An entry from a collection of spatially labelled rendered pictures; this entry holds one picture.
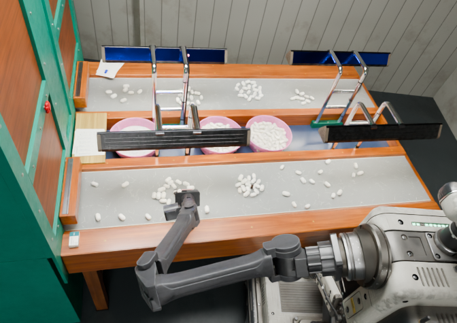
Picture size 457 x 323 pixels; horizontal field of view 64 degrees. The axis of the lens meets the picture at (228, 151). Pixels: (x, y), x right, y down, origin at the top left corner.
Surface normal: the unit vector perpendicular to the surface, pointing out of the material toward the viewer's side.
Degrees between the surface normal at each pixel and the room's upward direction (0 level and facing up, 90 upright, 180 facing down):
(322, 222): 0
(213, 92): 0
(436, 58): 90
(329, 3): 90
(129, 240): 0
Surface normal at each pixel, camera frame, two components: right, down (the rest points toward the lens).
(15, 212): 0.18, 0.77
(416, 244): 0.15, -0.63
